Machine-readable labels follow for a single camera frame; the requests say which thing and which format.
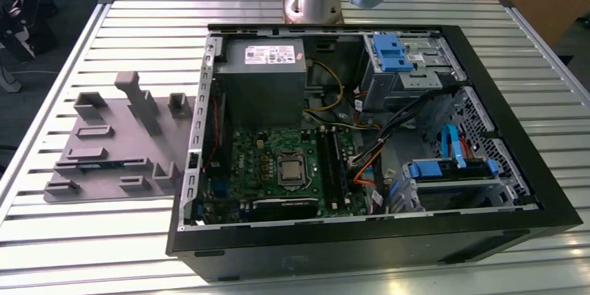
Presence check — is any RAM memory stick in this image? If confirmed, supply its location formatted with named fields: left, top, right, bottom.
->
left=76, top=160, right=139, bottom=172
left=331, top=129, right=350, bottom=202

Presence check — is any grey furniture foot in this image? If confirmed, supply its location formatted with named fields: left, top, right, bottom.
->
left=0, top=61, right=23, bottom=95

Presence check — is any black mesh waste bin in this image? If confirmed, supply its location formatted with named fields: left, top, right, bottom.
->
left=27, top=0, right=60, bottom=56

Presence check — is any grey parts rack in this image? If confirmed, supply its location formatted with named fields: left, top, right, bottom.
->
left=43, top=70, right=198, bottom=203

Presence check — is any black case fan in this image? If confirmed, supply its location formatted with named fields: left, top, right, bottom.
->
left=204, top=93, right=234, bottom=171

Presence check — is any grey power supply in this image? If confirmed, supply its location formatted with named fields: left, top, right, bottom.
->
left=214, top=37, right=309, bottom=130

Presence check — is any green motherboard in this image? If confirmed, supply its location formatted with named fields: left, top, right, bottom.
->
left=202, top=127, right=383, bottom=222

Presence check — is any silver CPU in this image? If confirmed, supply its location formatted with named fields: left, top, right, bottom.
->
left=275, top=160, right=309, bottom=182

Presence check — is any black graphics card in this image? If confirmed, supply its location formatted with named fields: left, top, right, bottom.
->
left=239, top=196, right=321, bottom=222

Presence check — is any blue drive bay latch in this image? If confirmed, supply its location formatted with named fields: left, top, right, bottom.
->
left=374, top=34, right=414, bottom=73

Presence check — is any grey metal drive cage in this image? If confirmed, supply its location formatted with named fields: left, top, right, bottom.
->
left=362, top=32, right=466, bottom=113

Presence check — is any black PC case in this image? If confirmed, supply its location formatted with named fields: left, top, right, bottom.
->
left=164, top=22, right=585, bottom=284

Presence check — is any hard disk in blue carrier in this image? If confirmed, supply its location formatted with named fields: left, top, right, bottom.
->
left=407, top=158, right=499, bottom=182

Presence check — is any grey metal disk bay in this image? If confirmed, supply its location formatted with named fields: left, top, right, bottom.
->
left=386, top=156, right=526, bottom=213

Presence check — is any red black twisted wire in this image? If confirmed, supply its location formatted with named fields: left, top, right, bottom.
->
left=210, top=97, right=223, bottom=168

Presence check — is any yellow wire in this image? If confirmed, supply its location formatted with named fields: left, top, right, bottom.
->
left=303, top=61, right=345, bottom=113

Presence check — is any orange wire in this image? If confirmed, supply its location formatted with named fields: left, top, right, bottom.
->
left=353, top=149, right=385, bottom=189

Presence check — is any black cable bundle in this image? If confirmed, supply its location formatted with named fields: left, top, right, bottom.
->
left=353, top=86, right=462, bottom=164

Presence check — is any blue data wire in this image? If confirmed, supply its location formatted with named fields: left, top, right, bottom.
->
left=441, top=124, right=467, bottom=168

